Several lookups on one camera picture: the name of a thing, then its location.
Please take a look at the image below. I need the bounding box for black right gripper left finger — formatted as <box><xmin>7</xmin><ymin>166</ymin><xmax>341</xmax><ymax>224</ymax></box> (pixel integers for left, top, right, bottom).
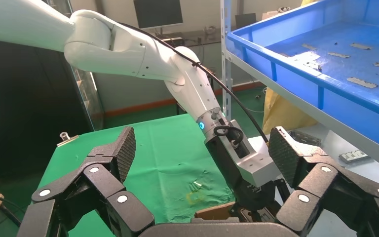
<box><xmin>16</xmin><ymin>126</ymin><xmax>155</xmax><ymax>237</ymax></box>

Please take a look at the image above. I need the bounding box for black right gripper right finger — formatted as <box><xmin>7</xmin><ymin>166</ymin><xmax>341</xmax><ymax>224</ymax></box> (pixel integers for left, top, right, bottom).
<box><xmin>267</xmin><ymin>126</ymin><xmax>379</xmax><ymax>237</ymax></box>

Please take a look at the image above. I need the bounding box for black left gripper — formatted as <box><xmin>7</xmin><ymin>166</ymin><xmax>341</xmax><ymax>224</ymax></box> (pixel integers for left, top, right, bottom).
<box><xmin>205</xmin><ymin>135</ymin><xmax>283</xmax><ymax>213</ymax></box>

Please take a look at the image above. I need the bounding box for brown cardboard box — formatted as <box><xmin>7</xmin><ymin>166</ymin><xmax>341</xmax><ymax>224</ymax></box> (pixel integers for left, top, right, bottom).
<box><xmin>194</xmin><ymin>201</ymin><xmax>236</xmax><ymax>221</ymax></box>

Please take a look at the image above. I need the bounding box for blue plastic tray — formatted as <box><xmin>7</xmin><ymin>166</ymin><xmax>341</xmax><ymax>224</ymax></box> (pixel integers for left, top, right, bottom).
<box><xmin>227</xmin><ymin>0</ymin><xmax>379</xmax><ymax>155</ymax></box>

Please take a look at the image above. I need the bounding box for small white tape scrap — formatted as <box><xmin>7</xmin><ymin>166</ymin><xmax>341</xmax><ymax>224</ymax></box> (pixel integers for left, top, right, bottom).
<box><xmin>189</xmin><ymin>181</ymin><xmax>204</xmax><ymax>193</ymax></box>

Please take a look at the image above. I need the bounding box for green cloth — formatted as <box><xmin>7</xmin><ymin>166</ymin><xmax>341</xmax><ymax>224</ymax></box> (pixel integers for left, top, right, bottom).
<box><xmin>0</xmin><ymin>113</ymin><xmax>239</xmax><ymax>237</ymax></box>

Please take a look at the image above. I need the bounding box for yellow woven sack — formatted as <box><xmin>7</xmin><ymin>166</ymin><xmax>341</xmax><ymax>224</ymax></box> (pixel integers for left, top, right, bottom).
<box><xmin>262</xmin><ymin>0</ymin><xmax>319</xmax><ymax>135</ymax></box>

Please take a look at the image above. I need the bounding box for white metal shelf board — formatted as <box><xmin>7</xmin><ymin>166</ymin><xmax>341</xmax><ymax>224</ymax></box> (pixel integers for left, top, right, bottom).
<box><xmin>227</xmin><ymin>49</ymin><xmax>379</xmax><ymax>172</ymax></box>

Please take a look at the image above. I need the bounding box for silver binder clip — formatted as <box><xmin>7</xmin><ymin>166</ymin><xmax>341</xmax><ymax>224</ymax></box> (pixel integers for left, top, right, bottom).
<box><xmin>57</xmin><ymin>131</ymin><xmax>79</xmax><ymax>148</ymax></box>

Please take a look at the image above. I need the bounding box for toothed metal connector strip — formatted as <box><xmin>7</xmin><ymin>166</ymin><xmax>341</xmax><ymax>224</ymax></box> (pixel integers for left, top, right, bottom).
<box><xmin>339</xmin><ymin>150</ymin><xmax>371</xmax><ymax>163</ymax></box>

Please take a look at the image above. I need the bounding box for clear tape film patch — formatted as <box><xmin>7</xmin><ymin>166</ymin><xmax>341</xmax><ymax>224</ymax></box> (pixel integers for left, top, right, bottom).
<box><xmin>299</xmin><ymin>59</ymin><xmax>323</xmax><ymax>71</ymax></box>

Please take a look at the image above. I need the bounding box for black glass door cabinet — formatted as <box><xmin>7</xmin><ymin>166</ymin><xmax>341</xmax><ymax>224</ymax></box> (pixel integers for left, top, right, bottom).
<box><xmin>0</xmin><ymin>36</ymin><xmax>106</xmax><ymax>184</ymax></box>

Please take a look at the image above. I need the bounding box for small dark monitor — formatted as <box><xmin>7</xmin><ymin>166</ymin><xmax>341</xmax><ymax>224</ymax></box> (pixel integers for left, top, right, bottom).
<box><xmin>235</xmin><ymin>13</ymin><xmax>258</xmax><ymax>30</ymax></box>

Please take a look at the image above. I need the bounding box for black computer monitor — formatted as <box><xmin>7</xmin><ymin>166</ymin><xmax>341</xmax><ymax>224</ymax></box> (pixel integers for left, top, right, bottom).
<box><xmin>133</xmin><ymin>0</ymin><xmax>184</xmax><ymax>30</ymax></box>

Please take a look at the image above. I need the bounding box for long narrow metal bracket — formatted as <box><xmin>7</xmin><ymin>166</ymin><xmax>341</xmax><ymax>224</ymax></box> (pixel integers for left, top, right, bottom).
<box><xmin>289</xmin><ymin>130</ymin><xmax>323</xmax><ymax>147</ymax></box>

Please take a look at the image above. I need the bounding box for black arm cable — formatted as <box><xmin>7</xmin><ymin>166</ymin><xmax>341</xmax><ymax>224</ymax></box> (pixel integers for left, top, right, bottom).
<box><xmin>117</xmin><ymin>22</ymin><xmax>269</xmax><ymax>148</ymax></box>

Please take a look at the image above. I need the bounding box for slotted steel shelf post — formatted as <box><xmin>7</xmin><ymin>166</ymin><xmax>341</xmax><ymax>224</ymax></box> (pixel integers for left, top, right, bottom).
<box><xmin>220</xmin><ymin>0</ymin><xmax>234</xmax><ymax>121</ymax></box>

